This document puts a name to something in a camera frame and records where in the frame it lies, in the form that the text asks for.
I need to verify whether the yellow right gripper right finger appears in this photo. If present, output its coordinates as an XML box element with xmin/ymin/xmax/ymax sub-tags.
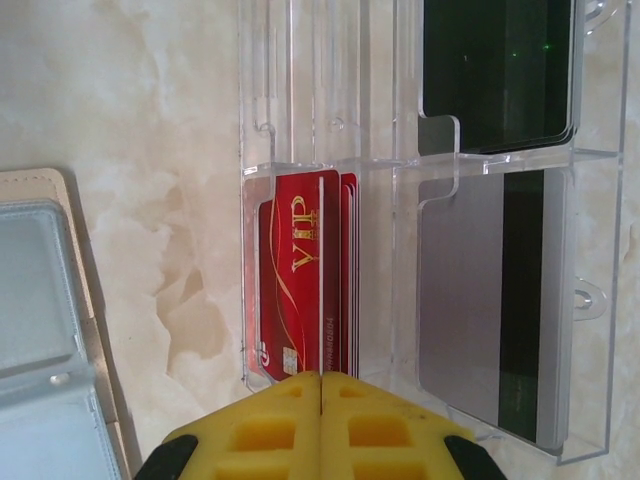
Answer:
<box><xmin>319</xmin><ymin>372</ymin><xmax>501</xmax><ymax>480</ymax></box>

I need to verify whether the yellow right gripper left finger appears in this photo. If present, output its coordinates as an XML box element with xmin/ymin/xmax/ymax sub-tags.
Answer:
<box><xmin>134</xmin><ymin>372</ymin><xmax>321</xmax><ymax>480</ymax></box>

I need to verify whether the single red card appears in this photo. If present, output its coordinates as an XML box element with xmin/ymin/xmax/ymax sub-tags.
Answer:
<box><xmin>316</xmin><ymin>172</ymin><xmax>326</xmax><ymax>377</ymax></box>

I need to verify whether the clear acrylic card organizer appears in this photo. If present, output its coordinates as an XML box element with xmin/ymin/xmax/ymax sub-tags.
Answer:
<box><xmin>237</xmin><ymin>0</ymin><xmax>626</xmax><ymax>464</ymax></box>

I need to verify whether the red VIP card stack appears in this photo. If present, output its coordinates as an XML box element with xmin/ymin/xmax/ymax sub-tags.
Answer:
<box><xmin>247</xmin><ymin>169</ymin><xmax>361</xmax><ymax>382</ymax></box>

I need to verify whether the silver card stack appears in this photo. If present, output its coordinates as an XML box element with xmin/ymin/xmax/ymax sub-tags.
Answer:
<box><xmin>417</xmin><ymin>168</ymin><xmax>575</xmax><ymax>450</ymax></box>

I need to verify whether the black card stack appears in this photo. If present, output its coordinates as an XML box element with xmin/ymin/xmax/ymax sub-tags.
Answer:
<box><xmin>421</xmin><ymin>0</ymin><xmax>585</xmax><ymax>155</ymax></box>

